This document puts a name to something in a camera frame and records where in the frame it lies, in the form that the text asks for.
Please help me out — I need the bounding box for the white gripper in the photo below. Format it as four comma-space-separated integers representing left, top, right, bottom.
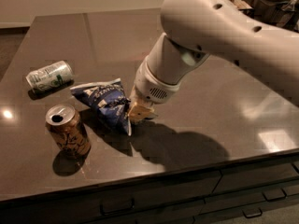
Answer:
128, 57, 180, 123

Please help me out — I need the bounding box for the blue chip bag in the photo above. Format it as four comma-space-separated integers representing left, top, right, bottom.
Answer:
70, 78, 132, 136

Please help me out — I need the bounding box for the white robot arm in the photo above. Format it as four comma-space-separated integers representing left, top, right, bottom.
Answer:
128, 0, 299, 123

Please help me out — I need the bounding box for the orange soda can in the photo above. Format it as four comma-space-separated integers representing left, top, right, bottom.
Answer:
46, 104, 91, 159

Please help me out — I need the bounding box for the green and white can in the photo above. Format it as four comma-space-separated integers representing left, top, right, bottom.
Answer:
26, 61, 73, 93

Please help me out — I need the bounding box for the dark snack container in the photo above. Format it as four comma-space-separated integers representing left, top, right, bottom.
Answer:
243, 0, 299, 31

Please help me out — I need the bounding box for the left drawer handle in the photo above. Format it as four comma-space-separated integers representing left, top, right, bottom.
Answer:
100, 198, 135, 216

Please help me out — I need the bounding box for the drawer handle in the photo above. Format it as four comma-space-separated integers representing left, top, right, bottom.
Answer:
100, 198, 135, 216
243, 208, 263, 218
263, 189, 286, 202

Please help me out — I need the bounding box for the lower right drawer handle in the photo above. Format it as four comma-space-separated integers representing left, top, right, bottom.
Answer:
243, 208, 263, 218

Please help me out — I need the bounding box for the upper right drawer handle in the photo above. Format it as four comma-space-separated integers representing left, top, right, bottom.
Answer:
263, 189, 286, 202

